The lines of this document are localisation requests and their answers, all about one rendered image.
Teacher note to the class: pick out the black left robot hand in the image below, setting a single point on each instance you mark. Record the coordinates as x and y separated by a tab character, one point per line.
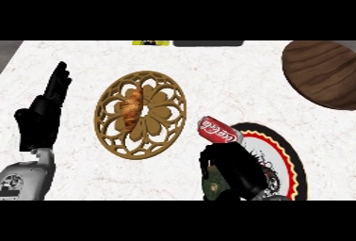
41	119

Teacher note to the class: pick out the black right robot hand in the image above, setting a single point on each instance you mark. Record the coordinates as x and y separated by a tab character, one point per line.
239	169

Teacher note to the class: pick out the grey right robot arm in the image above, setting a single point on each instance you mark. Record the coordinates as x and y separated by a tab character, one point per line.
274	198

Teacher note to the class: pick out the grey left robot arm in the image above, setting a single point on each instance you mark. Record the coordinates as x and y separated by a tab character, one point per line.
26	180

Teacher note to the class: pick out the dark green squash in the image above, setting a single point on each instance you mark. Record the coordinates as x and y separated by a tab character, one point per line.
215	185

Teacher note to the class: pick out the black rimmed patterned plate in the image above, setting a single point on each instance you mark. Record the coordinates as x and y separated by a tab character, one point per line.
283	157

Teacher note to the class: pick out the brown wooden bowl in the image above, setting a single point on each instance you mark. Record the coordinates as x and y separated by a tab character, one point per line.
323	73

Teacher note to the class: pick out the red soda can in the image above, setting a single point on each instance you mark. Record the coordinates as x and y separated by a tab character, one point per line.
218	130

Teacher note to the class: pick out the brown croissant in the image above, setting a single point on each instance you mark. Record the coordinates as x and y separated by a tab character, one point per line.
131	108

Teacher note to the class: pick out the gold lattice trivet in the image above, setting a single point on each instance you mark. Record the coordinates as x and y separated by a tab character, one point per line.
141	115

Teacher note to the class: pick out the yellow object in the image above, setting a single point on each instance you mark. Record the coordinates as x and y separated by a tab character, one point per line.
152	43

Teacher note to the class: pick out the dark grey flat object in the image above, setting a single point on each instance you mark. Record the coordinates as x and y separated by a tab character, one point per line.
209	43

